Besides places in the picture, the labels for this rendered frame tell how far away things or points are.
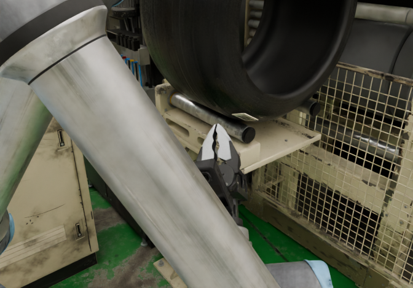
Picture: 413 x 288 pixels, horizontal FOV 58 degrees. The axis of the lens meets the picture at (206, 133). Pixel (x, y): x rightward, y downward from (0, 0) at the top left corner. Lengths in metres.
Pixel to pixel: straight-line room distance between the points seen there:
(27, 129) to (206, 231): 0.32
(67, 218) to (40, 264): 0.22
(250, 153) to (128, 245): 1.14
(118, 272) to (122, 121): 1.57
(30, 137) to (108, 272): 1.35
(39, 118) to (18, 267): 1.23
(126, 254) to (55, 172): 0.61
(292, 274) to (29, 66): 0.47
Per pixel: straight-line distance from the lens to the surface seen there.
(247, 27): 1.57
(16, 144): 0.61
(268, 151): 1.11
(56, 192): 1.62
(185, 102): 1.15
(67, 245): 1.78
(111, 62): 0.36
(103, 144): 0.35
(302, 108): 1.19
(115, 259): 1.95
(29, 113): 0.57
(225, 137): 0.75
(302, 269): 0.64
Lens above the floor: 1.34
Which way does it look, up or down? 26 degrees down
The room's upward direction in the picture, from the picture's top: straight up
